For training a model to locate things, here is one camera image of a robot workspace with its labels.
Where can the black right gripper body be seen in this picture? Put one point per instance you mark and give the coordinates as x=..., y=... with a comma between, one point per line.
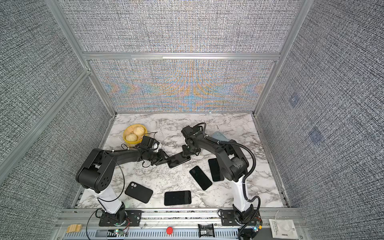
x=187, y=152

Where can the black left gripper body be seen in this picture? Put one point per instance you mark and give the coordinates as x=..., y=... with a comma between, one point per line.
x=156, y=158

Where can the black phone case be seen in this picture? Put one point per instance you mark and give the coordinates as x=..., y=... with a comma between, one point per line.
x=139, y=192
x=177, y=160

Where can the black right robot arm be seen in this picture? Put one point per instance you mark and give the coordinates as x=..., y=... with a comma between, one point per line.
x=236, y=162

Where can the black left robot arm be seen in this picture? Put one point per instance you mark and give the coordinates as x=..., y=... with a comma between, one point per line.
x=97, y=171

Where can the light blue phone case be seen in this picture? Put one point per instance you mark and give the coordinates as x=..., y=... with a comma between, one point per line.
x=220, y=138

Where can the black phone front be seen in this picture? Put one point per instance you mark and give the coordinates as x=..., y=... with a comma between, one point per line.
x=178, y=198

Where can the black phone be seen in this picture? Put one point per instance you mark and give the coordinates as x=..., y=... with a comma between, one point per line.
x=200, y=177
x=216, y=174
x=178, y=198

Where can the black phone right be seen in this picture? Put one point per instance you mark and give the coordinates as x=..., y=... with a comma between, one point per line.
x=216, y=174

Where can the black phone middle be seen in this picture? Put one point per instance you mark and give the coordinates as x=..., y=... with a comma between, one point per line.
x=200, y=177

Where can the right steamed bun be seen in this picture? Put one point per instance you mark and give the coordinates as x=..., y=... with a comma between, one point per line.
x=139, y=131

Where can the steamed bun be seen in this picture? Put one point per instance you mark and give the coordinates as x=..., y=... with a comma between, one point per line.
x=131, y=137
x=139, y=131

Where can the left steamed bun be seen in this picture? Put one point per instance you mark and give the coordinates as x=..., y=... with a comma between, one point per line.
x=131, y=137

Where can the yellow bamboo steamer basket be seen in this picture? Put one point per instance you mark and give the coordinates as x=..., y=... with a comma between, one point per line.
x=129, y=130

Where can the red emergency button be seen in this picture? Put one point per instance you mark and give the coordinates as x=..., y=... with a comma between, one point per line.
x=169, y=230

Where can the small black electronics box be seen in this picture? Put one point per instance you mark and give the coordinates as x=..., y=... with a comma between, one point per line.
x=206, y=230

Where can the wooden clips stack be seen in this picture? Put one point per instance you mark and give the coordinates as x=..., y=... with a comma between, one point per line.
x=74, y=228

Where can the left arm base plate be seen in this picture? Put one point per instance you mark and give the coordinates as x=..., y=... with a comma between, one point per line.
x=120, y=219

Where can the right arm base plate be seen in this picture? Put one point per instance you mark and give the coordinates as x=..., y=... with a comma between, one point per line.
x=234, y=218

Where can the aluminium front rail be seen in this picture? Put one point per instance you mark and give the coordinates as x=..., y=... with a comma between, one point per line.
x=153, y=226

